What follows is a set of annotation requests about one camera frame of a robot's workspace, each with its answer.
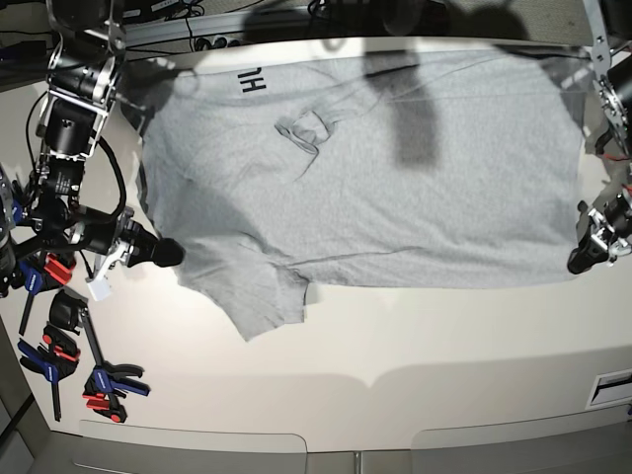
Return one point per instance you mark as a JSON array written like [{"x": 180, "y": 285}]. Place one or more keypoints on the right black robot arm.
[{"x": 45, "y": 216}]

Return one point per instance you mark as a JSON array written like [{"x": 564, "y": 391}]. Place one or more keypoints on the grey T-shirt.
[{"x": 453, "y": 169}]

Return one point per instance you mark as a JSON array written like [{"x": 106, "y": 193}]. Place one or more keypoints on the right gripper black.
[{"x": 126, "y": 241}]

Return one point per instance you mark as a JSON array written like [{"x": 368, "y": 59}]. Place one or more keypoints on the top blue red bar clamp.
[{"x": 13, "y": 213}]

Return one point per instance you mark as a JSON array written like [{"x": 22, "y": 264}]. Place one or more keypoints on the long bar clamp black pad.
[{"x": 108, "y": 383}]

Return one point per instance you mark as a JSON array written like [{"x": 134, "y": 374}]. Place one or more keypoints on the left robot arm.
[{"x": 610, "y": 23}]

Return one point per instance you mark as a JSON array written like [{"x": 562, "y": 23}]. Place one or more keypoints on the white label plate on table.
[{"x": 610, "y": 389}]

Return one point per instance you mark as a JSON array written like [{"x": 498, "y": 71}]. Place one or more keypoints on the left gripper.
[{"x": 606, "y": 238}]

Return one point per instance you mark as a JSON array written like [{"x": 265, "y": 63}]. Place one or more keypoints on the aluminium frame rail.
[{"x": 182, "y": 29}]

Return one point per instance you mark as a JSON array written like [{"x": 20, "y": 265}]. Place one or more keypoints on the blue red bar clamp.
[
  {"x": 40, "y": 274},
  {"x": 55, "y": 359},
  {"x": 13, "y": 213}
]

